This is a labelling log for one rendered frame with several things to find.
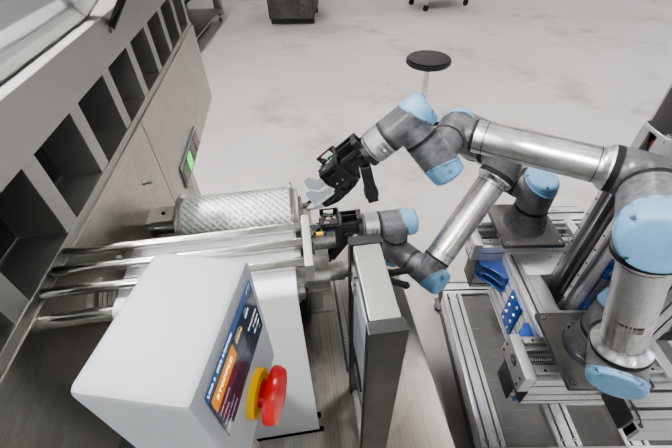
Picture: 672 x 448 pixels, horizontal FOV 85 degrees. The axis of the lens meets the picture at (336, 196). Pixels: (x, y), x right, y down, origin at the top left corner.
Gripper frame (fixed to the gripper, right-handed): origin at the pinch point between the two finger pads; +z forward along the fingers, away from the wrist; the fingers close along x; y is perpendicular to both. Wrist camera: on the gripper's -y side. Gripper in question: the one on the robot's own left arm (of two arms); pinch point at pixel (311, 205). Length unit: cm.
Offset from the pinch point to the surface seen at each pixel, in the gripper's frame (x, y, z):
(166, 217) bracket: 3.3, 23.9, 22.1
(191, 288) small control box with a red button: 56, 40, -24
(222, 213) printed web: 5.4, 16.7, 11.6
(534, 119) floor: -226, -243, -95
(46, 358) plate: 39, 35, 19
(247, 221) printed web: 7.2, 12.2, 8.7
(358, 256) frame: 33.0, 11.3, -16.2
